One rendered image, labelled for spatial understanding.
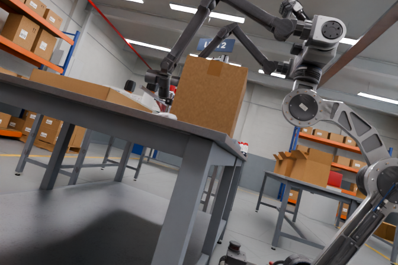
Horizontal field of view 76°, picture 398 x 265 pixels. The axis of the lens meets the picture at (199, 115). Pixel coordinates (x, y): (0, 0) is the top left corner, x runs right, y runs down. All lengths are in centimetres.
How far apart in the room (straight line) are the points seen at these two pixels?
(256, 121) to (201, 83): 852
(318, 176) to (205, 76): 239
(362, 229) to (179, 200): 97
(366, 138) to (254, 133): 804
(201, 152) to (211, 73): 44
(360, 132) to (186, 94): 89
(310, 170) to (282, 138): 641
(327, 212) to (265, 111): 407
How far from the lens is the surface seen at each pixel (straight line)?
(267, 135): 943
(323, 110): 141
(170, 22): 679
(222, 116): 93
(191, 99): 96
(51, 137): 543
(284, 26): 129
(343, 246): 140
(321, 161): 317
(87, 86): 76
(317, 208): 699
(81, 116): 76
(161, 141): 64
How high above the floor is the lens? 78
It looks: 7 degrees up
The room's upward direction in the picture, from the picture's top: 17 degrees clockwise
